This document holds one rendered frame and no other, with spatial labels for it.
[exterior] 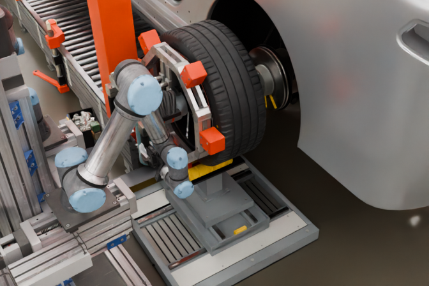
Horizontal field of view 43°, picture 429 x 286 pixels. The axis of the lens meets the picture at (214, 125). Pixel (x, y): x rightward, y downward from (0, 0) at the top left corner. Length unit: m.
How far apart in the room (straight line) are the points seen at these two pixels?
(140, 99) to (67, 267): 0.71
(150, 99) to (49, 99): 2.56
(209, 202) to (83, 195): 1.16
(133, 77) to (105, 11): 0.89
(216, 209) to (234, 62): 0.89
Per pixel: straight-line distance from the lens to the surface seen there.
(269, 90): 2.65
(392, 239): 3.18
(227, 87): 2.28
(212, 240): 2.86
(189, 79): 2.22
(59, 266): 2.11
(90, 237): 2.24
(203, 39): 2.38
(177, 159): 2.01
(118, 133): 1.82
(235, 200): 2.94
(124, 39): 2.71
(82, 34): 4.51
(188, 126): 2.69
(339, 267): 2.99
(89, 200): 1.92
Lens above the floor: 2.32
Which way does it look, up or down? 38 degrees down
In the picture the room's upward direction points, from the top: 2 degrees counter-clockwise
